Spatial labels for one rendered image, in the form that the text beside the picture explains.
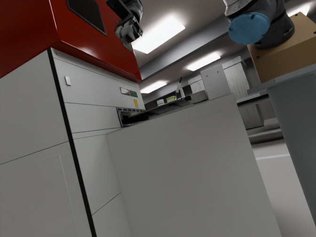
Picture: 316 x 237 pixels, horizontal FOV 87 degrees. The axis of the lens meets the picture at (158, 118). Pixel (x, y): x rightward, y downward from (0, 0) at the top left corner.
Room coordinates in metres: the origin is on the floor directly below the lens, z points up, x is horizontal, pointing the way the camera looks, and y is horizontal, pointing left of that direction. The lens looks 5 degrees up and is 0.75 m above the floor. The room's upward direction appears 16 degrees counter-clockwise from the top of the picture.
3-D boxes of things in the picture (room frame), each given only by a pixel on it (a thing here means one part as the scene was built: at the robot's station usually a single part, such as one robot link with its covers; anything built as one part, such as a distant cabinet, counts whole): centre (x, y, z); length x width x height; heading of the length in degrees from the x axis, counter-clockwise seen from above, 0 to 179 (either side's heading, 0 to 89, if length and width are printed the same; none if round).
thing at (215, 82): (0.97, -0.37, 0.89); 0.55 x 0.09 x 0.14; 161
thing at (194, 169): (1.19, -0.18, 0.41); 0.96 x 0.64 x 0.82; 161
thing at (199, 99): (1.08, -0.31, 0.87); 0.36 x 0.08 x 0.03; 161
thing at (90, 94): (1.04, 0.22, 1.02); 0.81 x 0.03 x 0.40; 161
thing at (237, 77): (5.67, -2.44, 1.11); 1.72 x 1.34 x 2.22; 55
